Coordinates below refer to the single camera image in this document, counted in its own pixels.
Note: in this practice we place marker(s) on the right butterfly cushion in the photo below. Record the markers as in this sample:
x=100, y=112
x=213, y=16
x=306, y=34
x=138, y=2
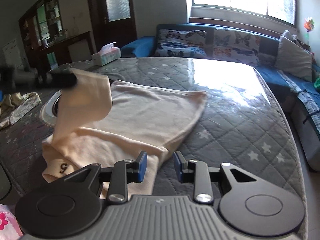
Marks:
x=236, y=46

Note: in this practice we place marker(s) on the dark wooden display cabinet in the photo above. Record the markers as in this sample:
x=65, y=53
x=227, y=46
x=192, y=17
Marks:
x=47, y=44

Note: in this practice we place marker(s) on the cream knit garment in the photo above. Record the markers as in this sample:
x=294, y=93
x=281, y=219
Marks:
x=104, y=122

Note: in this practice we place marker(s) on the left butterfly cushion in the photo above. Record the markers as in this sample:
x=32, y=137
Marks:
x=177, y=43

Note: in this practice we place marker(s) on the white tissue box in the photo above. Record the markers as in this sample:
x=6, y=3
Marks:
x=107, y=54

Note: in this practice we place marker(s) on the butterfly cushion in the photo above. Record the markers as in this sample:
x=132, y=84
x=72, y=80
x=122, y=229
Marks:
x=177, y=43
x=236, y=46

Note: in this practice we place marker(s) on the black round induction cooktop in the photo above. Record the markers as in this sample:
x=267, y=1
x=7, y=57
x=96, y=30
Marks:
x=48, y=112

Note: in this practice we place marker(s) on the floral patterned cloth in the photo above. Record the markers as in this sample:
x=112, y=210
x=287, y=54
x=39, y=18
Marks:
x=15, y=106

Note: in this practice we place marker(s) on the colourful pinwheel toy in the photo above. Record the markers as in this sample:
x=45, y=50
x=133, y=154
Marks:
x=309, y=26

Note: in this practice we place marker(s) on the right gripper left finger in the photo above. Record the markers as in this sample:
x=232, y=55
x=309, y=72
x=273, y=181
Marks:
x=75, y=202

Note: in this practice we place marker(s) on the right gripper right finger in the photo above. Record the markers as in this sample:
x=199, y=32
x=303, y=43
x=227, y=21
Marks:
x=243, y=200

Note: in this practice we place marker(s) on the green plastic bowl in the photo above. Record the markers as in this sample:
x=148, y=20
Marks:
x=317, y=83

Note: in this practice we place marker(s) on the grey plain cushion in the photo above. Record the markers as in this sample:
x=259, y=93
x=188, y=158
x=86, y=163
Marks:
x=292, y=58

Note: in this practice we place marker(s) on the dark wooden door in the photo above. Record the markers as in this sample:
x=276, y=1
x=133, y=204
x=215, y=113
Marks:
x=112, y=21

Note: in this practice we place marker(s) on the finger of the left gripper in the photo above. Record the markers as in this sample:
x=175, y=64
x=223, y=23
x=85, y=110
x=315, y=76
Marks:
x=61, y=80

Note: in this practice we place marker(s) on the blue corner sofa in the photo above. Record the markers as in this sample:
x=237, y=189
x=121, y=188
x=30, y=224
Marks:
x=296, y=96

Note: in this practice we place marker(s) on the pink floral fabric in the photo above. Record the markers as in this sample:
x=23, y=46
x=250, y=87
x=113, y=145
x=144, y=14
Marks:
x=9, y=228

